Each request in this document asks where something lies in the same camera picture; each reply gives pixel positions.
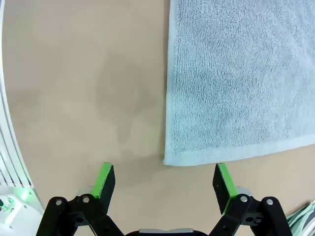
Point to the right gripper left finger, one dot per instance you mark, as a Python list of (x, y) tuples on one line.
[(103, 186)]

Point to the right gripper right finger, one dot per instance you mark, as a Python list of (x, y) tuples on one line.
[(225, 189)]

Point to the green towel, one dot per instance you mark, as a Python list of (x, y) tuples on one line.
[(305, 216)]

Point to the light blue towel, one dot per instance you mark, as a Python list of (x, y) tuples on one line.
[(233, 86)]

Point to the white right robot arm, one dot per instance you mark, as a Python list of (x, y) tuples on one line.
[(17, 216)]

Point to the white metal frame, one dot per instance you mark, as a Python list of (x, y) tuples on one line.
[(7, 159)]

